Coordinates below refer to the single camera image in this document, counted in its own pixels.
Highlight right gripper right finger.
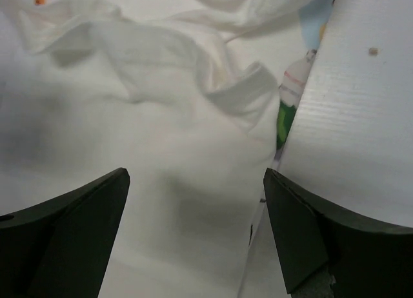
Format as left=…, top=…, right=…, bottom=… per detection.
left=264, top=169, right=412, bottom=297

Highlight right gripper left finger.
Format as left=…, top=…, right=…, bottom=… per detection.
left=1, top=168, right=130, bottom=298

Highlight white cartoon print t-shirt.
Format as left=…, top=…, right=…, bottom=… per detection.
left=1, top=0, right=335, bottom=297

